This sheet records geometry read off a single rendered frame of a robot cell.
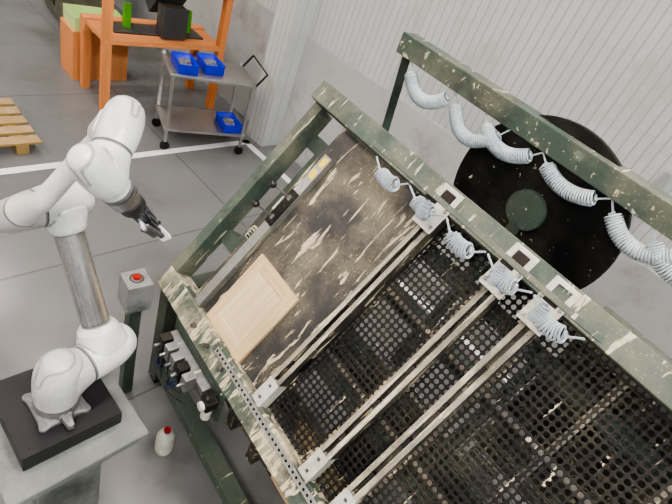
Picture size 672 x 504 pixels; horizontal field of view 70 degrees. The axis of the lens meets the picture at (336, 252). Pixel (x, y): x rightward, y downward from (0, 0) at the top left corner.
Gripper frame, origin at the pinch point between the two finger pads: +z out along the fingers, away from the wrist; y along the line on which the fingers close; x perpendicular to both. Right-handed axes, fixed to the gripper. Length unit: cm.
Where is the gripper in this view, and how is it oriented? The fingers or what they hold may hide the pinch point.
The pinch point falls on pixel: (161, 233)
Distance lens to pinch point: 159.6
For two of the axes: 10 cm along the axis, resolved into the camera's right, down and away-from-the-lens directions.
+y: -3.9, -8.1, 4.4
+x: -9.1, 4.2, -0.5
